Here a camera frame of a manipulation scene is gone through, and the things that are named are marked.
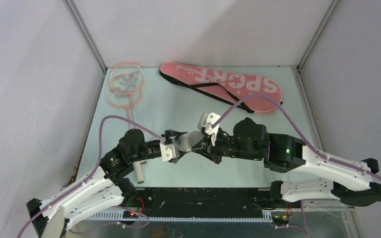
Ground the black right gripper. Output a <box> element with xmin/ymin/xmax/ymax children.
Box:
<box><xmin>191</xmin><ymin>126</ymin><xmax>260</xmax><ymax>164</ymax></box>

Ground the white shuttlecock tube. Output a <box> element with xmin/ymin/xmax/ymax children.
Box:
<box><xmin>175</xmin><ymin>131</ymin><xmax>204</xmax><ymax>152</ymax></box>

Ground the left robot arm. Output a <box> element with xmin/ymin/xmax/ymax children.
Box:
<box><xmin>26</xmin><ymin>128</ymin><xmax>191</xmax><ymax>238</ymax></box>

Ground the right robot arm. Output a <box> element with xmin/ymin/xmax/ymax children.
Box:
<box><xmin>188</xmin><ymin>118</ymin><xmax>381</xmax><ymax>207</ymax></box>

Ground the pink sport racket bag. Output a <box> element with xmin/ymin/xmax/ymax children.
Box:
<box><xmin>159</xmin><ymin>61</ymin><xmax>283</xmax><ymax>105</ymax></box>

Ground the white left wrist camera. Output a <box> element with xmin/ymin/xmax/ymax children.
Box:
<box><xmin>159</xmin><ymin>142</ymin><xmax>180</xmax><ymax>162</ymax></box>

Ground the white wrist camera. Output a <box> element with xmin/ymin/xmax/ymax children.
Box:
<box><xmin>197</xmin><ymin>112</ymin><xmax>221</xmax><ymax>146</ymax></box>
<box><xmin>159</xmin><ymin>142</ymin><xmax>180</xmax><ymax>162</ymax></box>

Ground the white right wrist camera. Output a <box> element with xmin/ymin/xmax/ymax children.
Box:
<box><xmin>197</xmin><ymin>112</ymin><xmax>221</xmax><ymax>146</ymax></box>

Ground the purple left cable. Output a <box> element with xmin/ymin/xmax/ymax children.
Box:
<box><xmin>17</xmin><ymin>115</ymin><xmax>165</xmax><ymax>238</ymax></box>

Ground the purple cable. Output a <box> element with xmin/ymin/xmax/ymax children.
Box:
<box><xmin>211</xmin><ymin>94</ymin><xmax>381</xmax><ymax>202</ymax></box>
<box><xmin>17</xmin><ymin>115</ymin><xmax>165</xmax><ymax>238</ymax></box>

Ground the aluminium front frame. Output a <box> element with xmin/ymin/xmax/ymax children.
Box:
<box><xmin>66</xmin><ymin>187</ymin><xmax>358</xmax><ymax>238</ymax></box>

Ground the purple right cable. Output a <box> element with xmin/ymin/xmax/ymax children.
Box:
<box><xmin>211</xmin><ymin>94</ymin><xmax>381</xmax><ymax>202</ymax></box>

